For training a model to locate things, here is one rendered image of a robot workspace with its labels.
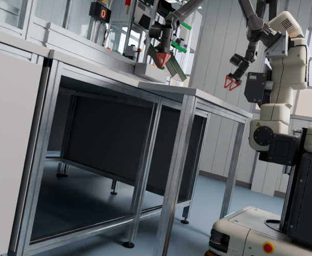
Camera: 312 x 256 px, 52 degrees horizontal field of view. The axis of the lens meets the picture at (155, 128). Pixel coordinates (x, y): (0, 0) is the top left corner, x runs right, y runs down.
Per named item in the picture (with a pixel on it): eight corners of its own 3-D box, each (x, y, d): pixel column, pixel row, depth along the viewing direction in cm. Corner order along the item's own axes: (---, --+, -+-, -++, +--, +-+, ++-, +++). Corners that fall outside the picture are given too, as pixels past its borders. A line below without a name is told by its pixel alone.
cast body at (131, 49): (137, 58, 182) (139, 46, 182) (133, 56, 178) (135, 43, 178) (126, 57, 186) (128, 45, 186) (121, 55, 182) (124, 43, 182)
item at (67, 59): (212, 113, 233) (213, 108, 233) (53, 58, 104) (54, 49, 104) (75, 90, 305) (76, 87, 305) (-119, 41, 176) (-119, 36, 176)
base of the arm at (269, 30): (281, 32, 148) (285, 40, 158) (269, 22, 151) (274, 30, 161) (267, 46, 151) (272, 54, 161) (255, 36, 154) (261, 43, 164)
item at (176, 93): (251, 118, 209) (252, 114, 209) (195, 95, 132) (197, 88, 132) (162, 104, 245) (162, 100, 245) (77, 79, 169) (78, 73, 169)
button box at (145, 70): (166, 84, 171) (168, 72, 171) (145, 74, 153) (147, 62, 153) (154, 82, 174) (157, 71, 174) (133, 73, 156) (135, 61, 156)
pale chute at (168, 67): (172, 77, 205) (177, 73, 202) (159, 72, 195) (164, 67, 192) (155, 47, 217) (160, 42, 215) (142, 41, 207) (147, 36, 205)
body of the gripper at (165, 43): (153, 49, 167) (156, 35, 166) (163, 55, 175) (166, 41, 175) (164, 50, 163) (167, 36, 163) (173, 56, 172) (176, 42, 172)
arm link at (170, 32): (172, 27, 166) (175, 30, 171) (160, 25, 167) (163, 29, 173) (170, 39, 166) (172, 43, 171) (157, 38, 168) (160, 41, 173)
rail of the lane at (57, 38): (166, 94, 187) (170, 75, 187) (45, 50, 111) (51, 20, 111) (158, 93, 190) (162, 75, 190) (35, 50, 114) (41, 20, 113)
